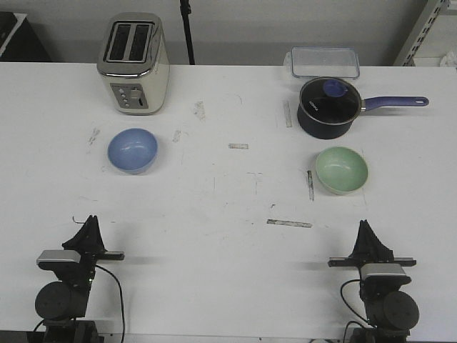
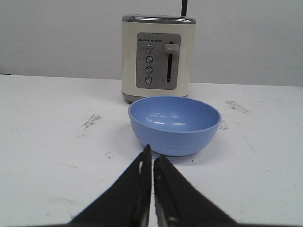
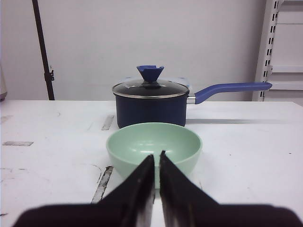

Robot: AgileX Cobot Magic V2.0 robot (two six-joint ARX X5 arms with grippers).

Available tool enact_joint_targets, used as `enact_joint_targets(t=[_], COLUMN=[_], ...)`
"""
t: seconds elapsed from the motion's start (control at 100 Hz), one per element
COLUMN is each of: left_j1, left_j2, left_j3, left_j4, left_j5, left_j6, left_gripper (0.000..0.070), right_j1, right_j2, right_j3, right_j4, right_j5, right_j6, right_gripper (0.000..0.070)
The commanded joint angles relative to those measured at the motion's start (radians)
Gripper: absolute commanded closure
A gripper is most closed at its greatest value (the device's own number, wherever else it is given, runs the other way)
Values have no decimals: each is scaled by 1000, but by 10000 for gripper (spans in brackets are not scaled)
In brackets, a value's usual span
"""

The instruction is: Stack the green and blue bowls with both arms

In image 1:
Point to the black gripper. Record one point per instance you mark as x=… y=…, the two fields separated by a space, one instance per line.
x=89 y=244
x=377 y=279

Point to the green bowl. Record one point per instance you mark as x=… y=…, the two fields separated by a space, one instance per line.
x=341 y=170

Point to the blue bowl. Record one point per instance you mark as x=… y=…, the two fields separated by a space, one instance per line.
x=133 y=150

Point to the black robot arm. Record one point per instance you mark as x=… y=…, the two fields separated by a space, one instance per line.
x=390 y=313
x=62 y=304

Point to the glass pot lid blue knob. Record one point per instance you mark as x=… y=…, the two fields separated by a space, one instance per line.
x=330 y=100

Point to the cream and chrome toaster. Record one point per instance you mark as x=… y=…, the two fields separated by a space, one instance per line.
x=134 y=64

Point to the clear plastic food container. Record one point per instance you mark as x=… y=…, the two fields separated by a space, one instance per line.
x=310 y=61

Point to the white crumpled cloth on shelf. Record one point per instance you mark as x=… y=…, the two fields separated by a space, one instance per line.
x=449 y=60

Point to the grey metal shelf upright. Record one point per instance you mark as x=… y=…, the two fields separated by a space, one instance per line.
x=432 y=36

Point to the black tripod pole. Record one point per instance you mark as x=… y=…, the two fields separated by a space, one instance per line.
x=185 y=10

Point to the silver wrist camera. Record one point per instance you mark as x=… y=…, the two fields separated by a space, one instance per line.
x=53 y=260
x=382 y=270

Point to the dark blue saucepan with handle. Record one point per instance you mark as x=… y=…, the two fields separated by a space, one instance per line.
x=333 y=131

